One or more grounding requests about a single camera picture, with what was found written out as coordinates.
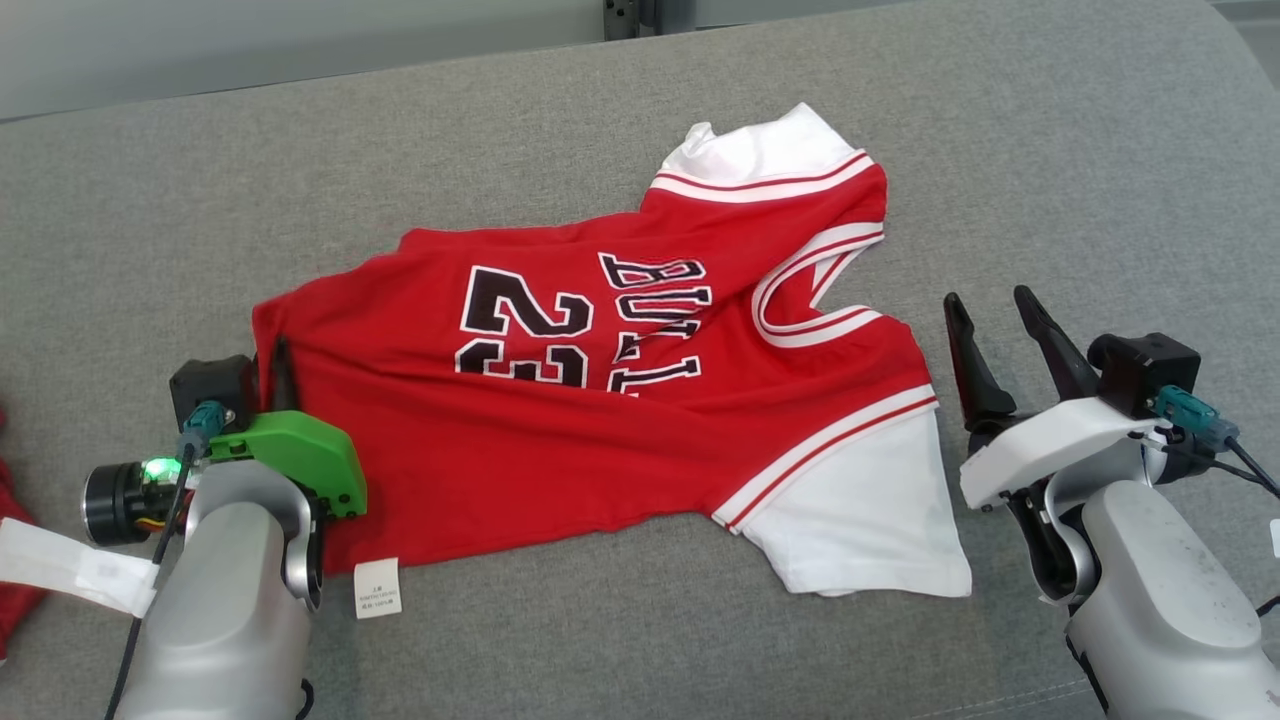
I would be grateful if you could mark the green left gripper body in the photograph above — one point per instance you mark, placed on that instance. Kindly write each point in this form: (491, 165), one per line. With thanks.
(300, 450)

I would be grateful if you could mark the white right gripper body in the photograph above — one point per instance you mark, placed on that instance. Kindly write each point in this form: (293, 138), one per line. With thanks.
(1050, 445)

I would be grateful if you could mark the dark metal bracket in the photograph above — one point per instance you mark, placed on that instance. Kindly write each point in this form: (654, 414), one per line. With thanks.
(630, 15)

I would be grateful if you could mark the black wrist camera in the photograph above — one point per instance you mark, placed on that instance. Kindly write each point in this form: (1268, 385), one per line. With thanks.
(1150, 370)
(212, 380)

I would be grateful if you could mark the red shorts with white stripes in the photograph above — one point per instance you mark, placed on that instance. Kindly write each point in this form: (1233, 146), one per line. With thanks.
(10, 600)

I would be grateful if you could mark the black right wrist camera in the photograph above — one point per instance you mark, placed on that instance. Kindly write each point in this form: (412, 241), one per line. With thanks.
(1150, 370)

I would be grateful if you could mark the white tape label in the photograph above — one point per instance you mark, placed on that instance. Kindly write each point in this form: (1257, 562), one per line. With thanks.
(70, 570)

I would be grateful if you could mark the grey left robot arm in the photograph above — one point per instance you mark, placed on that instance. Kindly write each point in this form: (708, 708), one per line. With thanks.
(230, 610)

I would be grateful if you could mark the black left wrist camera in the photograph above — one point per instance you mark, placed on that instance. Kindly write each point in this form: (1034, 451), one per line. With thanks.
(212, 380)

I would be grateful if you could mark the grey fabric sofa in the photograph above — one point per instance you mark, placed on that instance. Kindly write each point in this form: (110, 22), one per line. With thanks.
(600, 640)

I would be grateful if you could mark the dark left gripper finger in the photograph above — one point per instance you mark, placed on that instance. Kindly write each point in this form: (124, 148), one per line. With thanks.
(283, 380)

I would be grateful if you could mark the red and white basketball jersey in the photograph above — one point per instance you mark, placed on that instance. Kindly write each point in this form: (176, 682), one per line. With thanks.
(560, 440)

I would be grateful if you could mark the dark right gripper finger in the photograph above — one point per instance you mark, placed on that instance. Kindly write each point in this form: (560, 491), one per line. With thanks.
(1058, 350)
(975, 380)

